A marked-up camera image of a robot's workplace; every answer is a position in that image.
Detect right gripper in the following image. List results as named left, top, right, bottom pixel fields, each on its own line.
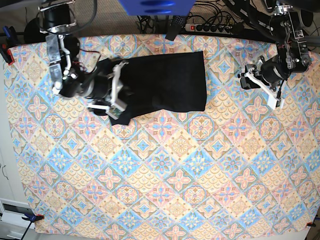
left=79, top=71, right=115, bottom=116

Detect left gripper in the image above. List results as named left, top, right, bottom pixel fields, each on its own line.
left=240, top=56, right=290, bottom=90

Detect black T-shirt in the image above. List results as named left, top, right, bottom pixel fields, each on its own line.
left=110, top=51, right=207, bottom=126

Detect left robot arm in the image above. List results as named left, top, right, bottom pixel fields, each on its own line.
left=238, top=0, right=311, bottom=92

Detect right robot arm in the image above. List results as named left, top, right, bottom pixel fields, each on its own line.
left=37, top=0, right=128, bottom=120

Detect patterned tablecloth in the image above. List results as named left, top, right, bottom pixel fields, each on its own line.
left=3, top=34, right=320, bottom=240

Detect black remote control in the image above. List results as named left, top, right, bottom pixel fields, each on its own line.
left=165, top=15, right=187, bottom=41

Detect blue box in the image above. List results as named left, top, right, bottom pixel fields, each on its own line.
left=118, top=0, right=196, bottom=16

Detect red clamp top left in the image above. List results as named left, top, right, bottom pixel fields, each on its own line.
left=0, top=26, right=15, bottom=66

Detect red clamp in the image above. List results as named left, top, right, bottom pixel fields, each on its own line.
left=306, top=222, right=317, bottom=228
left=0, top=26, right=15, bottom=66

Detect blue clamp bottom left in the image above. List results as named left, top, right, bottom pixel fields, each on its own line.
left=21, top=213, right=45, bottom=223

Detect white cabinet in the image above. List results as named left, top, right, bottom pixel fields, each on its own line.
left=0, top=62, right=36, bottom=240

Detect red clamp bottom right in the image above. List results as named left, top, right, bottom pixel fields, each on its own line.
left=306, top=222, right=317, bottom=228

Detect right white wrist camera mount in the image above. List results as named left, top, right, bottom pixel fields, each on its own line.
left=87, top=61, right=130, bottom=120

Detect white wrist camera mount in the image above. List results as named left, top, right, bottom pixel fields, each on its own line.
left=87, top=61, right=130, bottom=120
left=238, top=72, right=285, bottom=110

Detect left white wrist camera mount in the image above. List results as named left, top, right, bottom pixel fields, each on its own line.
left=238, top=72, right=285, bottom=110

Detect black power strip red switch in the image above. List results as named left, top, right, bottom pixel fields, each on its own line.
left=184, top=23, right=245, bottom=35

